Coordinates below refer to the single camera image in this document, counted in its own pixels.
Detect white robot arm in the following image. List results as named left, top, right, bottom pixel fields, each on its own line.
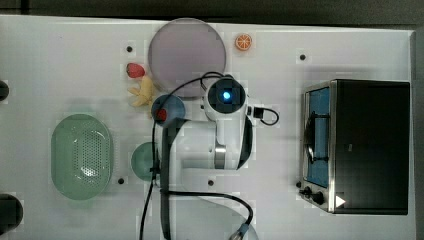
left=159, top=75, right=254, bottom=240

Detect black toaster oven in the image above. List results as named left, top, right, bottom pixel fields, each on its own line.
left=297, top=79, right=411, bottom=215

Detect blue cup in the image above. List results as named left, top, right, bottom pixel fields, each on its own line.
left=151, top=95, right=186, bottom=126

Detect small red object in cup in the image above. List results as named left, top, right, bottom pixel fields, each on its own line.
left=156, top=109, right=167, bottom=121

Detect peeled banana toy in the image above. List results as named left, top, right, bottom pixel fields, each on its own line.
left=127, top=75, right=154, bottom=107

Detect grey round plate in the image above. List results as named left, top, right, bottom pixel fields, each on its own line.
left=148, top=18, right=226, bottom=93

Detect green mug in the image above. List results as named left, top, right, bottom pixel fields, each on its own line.
left=131, top=142, right=153, bottom=181

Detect orange slice toy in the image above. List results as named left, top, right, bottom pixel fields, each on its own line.
left=234, top=33, right=252, bottom=51

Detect red strawberry toy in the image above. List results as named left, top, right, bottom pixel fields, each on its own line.
left=126, top=63, right=145, bottom=79

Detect green colander basket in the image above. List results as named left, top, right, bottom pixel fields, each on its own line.
left=51, top=114, right=113, bottom=200

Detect black round base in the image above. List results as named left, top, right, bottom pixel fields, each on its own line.
left=0, top=194, right=24, bottom=235

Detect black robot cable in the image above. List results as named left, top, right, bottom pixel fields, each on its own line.
left=139, top=71, right=281, bottom=240

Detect black cylinder post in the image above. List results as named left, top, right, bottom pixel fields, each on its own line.
left=0, top=81, right=10, bottom=101

